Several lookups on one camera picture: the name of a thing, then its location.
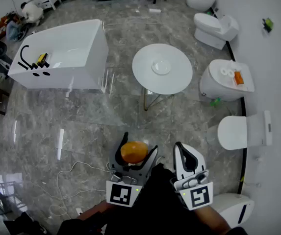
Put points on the white toilet with tank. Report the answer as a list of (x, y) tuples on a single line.
[(211, 29)]

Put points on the green bottle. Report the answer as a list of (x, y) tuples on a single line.
[(215, 101)]

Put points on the person's left forearm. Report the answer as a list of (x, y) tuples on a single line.
[(93, 210)]

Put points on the black curved faucet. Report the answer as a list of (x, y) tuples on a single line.
[(22, 55)]

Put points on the black wall shelf green box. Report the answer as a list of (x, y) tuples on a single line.
[(267, 24)]

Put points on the white rounded toilet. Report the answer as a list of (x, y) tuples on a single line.
[(218, 87)]

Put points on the white rectangular bathtub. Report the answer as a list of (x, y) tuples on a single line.
[(81, 48)]

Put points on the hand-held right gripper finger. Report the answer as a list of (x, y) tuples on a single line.
[(178, 163), (199, 161)]

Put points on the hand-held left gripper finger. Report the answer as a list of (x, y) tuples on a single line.
[(117, 155), (151, 159)]

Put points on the round white side table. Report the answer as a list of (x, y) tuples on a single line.
[(145, 67)]

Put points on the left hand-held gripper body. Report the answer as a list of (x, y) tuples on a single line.
[(120, 196)]

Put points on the white wall-hung toilet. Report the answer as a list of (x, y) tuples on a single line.
[(233, 132)]

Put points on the white toilet paper roll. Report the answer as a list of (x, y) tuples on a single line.
[(224, 71), (231, 73)]

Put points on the person's right forearm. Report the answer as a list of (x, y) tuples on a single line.
[(213, 221)]

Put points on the white plate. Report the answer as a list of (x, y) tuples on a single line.
[(161, 67)]

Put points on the person's black clothing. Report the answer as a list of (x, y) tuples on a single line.
[(160, 204)]

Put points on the yellow and black box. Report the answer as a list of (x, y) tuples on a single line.
[(42, 59)]

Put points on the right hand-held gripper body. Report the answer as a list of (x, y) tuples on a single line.
[(199, 196)]

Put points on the orange ball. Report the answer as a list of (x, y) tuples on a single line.
[(134, 152)]

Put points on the white power strip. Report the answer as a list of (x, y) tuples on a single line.
[(154, 10)]

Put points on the orange bag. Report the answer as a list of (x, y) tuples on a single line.
[(3, 24)]

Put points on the orange packet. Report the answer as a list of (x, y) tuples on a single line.
[(238, 78)]

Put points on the white toilet with dark stripe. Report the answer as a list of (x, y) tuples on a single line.
[(231, 209)]

